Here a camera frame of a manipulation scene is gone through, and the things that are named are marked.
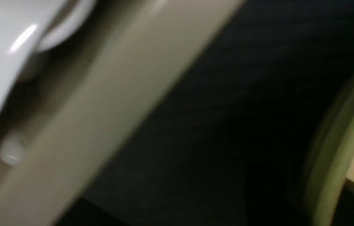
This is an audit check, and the black plastic serving tray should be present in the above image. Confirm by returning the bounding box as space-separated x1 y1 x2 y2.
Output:
56 0 354 226

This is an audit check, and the pile of white spoons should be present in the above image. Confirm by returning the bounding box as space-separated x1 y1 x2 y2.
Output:
0 0 97 165

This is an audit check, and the tan noodle bowl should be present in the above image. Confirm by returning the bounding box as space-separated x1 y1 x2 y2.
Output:
303 53 354 226

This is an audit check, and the olive brown spoon bin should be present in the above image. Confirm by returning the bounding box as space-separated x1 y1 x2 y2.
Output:
0 0 244 226

